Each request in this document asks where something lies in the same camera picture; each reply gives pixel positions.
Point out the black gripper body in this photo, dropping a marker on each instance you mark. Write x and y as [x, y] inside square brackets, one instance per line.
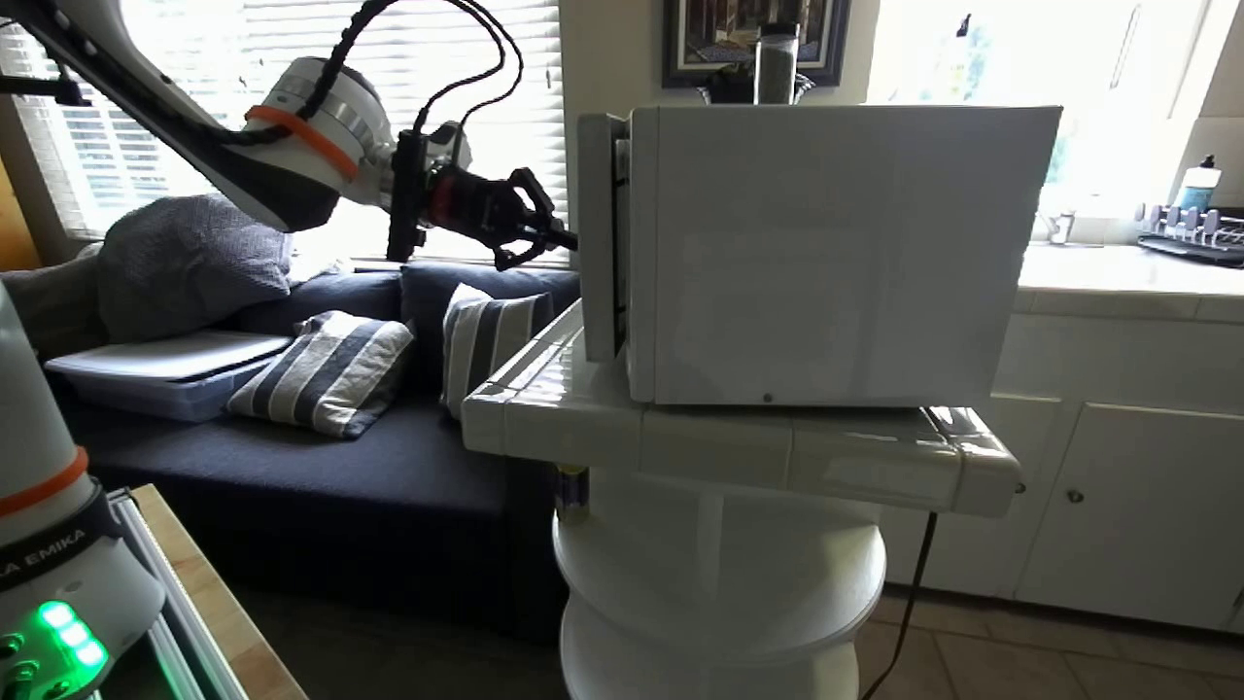
[472, 208]

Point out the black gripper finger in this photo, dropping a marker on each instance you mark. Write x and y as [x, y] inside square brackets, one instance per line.
[544, 242]
[534, 190]

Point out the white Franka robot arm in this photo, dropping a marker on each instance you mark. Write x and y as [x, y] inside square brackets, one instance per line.
[52, 517]

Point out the white microwave body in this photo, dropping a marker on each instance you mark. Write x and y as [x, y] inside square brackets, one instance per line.
[841, 256]

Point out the blue white striped pillow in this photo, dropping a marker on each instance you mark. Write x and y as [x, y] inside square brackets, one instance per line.
[325, 374]
[490, 345]

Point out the steel tumbler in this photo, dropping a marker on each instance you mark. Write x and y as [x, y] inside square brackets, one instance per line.
[774, 62]

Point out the round blue cushion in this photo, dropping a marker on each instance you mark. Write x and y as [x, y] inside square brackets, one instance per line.
[196, 264]

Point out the dark blue sofa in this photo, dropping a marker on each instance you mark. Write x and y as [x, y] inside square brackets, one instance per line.
[325, 479]

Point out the white window blinds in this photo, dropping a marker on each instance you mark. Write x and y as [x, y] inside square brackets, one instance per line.
[167, 78]

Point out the flat grey blue cushion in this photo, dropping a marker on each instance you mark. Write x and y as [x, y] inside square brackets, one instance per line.
[167, 372]

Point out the white round shelf unit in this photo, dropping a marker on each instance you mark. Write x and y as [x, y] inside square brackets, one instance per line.
[719, 596]

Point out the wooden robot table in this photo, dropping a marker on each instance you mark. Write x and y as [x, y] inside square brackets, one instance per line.
[219, 623]

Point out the white kitchen cabinets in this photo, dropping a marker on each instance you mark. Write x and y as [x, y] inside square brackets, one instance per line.
[1130, 479]

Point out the dish rack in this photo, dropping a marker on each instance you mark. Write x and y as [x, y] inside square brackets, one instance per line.
[1191, 234]

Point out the soap bottle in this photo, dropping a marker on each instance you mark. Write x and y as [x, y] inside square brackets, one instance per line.
[1195, 189]

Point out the large dark picture frame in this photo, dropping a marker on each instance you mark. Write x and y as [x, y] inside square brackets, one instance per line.
[725, 41]

